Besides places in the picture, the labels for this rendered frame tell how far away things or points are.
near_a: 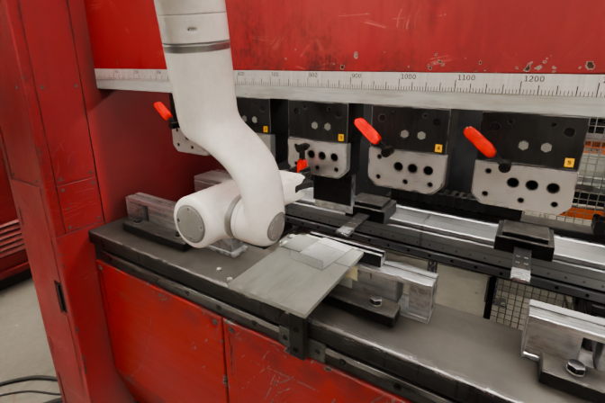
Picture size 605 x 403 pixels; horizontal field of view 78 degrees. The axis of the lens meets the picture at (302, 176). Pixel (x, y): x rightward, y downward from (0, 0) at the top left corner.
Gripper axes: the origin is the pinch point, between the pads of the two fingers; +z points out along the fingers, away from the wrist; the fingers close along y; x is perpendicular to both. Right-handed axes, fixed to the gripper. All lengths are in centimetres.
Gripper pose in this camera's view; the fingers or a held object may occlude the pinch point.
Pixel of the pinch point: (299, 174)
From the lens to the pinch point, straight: 82.1
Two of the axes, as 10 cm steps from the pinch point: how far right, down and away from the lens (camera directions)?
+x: 0.0, -9.6, -2.9
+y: 8.5, 1.5, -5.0
